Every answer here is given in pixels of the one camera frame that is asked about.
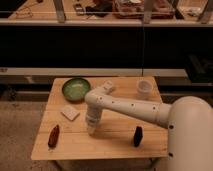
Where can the green bowl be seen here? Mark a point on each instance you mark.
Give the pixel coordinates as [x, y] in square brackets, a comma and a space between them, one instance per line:
[75, 89]

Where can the white flat sponge block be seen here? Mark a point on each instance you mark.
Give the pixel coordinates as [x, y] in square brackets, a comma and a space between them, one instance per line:
[70, 112]

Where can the wooden table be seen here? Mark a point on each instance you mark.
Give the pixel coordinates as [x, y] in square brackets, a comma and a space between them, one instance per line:
[113, 138]

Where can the black device on shelf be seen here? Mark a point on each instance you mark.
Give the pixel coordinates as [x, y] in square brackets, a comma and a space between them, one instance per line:
[79, 9]

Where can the small white carton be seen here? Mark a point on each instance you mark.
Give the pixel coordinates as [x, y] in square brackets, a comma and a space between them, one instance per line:
[108, 87]

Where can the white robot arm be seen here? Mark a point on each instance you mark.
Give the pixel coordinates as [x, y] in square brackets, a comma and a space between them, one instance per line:
[189, 121]

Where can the brown oblong object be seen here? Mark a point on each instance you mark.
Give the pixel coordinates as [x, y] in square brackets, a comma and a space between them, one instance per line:
[53, 138]

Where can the tray of items on shelf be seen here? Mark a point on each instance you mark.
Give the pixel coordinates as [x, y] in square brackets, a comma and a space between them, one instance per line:
[135, 9]

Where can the translucent plastic cup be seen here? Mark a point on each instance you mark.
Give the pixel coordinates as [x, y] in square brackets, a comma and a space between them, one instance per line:
[144, 88]

